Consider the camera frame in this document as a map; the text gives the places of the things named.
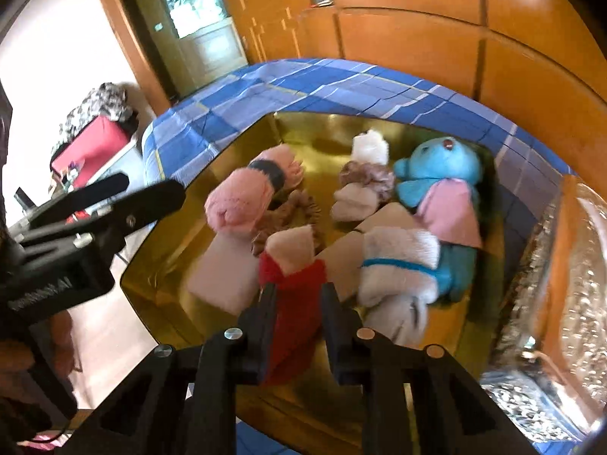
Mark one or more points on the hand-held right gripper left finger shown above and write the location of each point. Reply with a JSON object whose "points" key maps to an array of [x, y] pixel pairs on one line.
{"points": [[267, 336]]}

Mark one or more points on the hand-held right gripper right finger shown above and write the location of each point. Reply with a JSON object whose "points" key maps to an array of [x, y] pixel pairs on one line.
{"points": [[332, 336]]}

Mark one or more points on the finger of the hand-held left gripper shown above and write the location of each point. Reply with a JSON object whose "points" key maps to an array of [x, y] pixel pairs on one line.
{"points": [[95, 192], [151, 199]]}

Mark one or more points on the beige fluffy sock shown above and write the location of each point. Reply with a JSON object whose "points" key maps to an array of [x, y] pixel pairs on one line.
{"points": [[367, 149]]}

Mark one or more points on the red suitcase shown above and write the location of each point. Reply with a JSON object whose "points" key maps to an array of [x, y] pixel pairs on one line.
{"points": [[95, 147]]}

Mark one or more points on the black and white patterned bag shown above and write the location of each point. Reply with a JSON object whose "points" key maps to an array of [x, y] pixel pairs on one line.
{"points": [[99, 102]]}

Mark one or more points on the brown scrunchie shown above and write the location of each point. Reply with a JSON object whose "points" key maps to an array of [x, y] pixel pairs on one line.
{"points": [[296, 208]]}

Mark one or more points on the blue plaid bedsheet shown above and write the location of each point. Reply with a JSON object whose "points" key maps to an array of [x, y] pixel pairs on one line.
{"points": [[284, 85]]}

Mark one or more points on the wooden door with glass pane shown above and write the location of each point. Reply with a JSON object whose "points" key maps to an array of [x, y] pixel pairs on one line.
{"points": [[204, 23]]}

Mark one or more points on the blue plush toy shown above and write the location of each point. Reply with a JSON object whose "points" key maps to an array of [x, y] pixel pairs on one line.
{"points": [[441, 161]]}

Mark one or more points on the clear glass container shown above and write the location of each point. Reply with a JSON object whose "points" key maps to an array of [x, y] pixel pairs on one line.
{"points": [[569, 294]]}

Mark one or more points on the wooden panelled headboard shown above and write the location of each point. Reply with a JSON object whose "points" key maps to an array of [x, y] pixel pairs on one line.
{"points": [[474, 19]]}

